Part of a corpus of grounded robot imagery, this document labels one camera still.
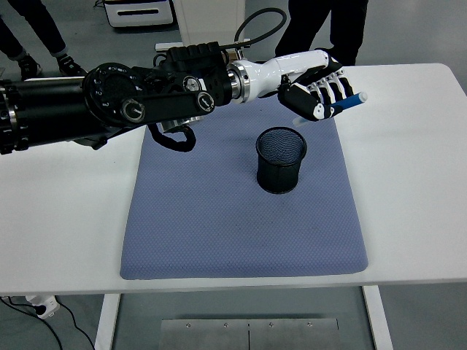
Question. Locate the person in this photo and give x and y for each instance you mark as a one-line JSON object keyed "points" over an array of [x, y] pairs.
{"points": [[310, 22], [36, 22]]}

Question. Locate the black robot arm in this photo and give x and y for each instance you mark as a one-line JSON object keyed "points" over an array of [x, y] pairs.
{"points": [[54, 105]]}

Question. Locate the white pedestal column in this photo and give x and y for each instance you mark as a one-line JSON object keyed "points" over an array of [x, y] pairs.
{"points": [[211, 22]]}

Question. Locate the blue marker with clear cap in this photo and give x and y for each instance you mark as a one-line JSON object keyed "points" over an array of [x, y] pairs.
{"points": [[348, 101]]}

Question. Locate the white power strip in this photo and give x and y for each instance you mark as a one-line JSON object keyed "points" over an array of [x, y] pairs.
{"points": [[45, 306]]}

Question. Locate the blue-grey textured mat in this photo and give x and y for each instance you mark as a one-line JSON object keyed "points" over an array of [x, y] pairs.
{"points": [[237, 233]]}

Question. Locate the white pedestal base bar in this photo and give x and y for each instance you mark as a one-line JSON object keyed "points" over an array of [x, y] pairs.
{"points": [[168, 46]]}

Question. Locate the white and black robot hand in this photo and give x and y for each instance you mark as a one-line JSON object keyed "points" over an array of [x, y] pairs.
{"points": [[284, 71]]}

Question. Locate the white table leg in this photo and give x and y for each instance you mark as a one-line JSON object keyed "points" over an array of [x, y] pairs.
{"points": [[377, 321], [106, 324]]}

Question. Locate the black mesh pen holder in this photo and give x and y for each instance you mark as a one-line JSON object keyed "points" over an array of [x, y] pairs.
{"points": [[279, 178]]}

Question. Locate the white device with black slot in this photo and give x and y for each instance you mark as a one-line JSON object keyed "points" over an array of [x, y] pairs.
{"points": [[138, 20]]}

